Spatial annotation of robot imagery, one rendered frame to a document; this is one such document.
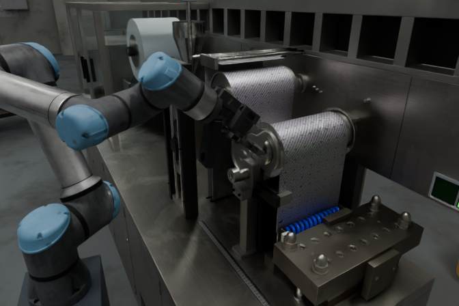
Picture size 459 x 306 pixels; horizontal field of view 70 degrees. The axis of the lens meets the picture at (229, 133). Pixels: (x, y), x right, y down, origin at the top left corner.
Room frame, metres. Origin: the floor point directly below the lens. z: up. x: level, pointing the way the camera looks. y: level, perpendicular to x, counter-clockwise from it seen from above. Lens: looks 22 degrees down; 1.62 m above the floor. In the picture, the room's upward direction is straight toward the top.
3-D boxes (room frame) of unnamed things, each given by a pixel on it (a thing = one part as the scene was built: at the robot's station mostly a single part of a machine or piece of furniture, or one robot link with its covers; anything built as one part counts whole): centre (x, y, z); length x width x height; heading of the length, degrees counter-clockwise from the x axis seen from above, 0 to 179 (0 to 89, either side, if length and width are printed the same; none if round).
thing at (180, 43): (1.45, 0.17, 1.18); 0.14 x 0.14 x 0.57
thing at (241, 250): (0.79, -0.04, 1.05); 0.06 x 0.05 x 0.31; 120
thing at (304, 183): (0.79, -0.23, 1.11); 0.23 x 0.01 x 0.18; 120
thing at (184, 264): (1.61, 0.34, 0.88); 2.52 x 0.66 x 0.04; 30
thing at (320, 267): (0.58, -0.21, 1.05); 0.04 x 0.04 x 0.04
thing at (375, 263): (0.63, -0.39, 0.96); 0.10 x 0.03 x 0.11; 120
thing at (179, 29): (1.45, 0.17, 1.50); 0.14 x 0.14 x 0.06
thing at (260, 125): (0.78, -0.10, 1.25); 0.15 x 0.01 x 0.15; 30
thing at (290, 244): (0.66, -0.16, 1.05); 0.04 x 0.04 x 0.04
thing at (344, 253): (0.70, -0.33, 1.00); 0.40 x 0.16 x 0.06; 120
